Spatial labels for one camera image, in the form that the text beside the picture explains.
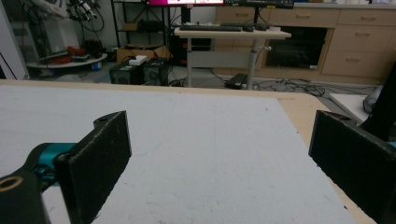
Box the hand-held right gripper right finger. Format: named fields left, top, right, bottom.
left=308, top=109, right=396, bottom=224

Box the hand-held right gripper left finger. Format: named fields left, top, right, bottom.
left=26, top=110, right=133, bottom=224

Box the white flat board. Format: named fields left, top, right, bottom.
left=329, top=92, right=372, bottom=124

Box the black computer tower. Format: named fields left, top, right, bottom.
left=108, top=62, right=147, bottom=86
left=143, top=57, right=170, bottom=87

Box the white foam mat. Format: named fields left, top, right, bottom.
left=0, top=84, right=359, bottom=224

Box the round white platform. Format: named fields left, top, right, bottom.
left=25, top=52, right=108, bottom=70

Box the wooden drawer cabinet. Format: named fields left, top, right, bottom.
left=215, top=3, right=396, bottom=86

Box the white small box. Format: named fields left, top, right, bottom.
left=128, top=55, right=149, bottom=66

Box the brown cardboard box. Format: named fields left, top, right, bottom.
left=116, top=44, right=172, bottom=64

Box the black metal shelf rack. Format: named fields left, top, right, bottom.
left=110, top=0, right=176, bottom=49

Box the light wooden desk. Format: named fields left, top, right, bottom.
left=174, top=25, right=292, bottom=91

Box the black wide monitor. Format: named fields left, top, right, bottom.
left=224, top=0, right=295, bottom=9

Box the black keyboard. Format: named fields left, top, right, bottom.
left=178, top=23, right=243, bottom=33

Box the monitor with pink screen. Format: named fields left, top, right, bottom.
left=148, top=0, right=226, bottom=7

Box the black stand post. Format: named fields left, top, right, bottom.
left=361, top=60, right=396, bottom=143

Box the tangle of black cables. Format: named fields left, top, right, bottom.
left=251, top=77, right=359, bottom=98

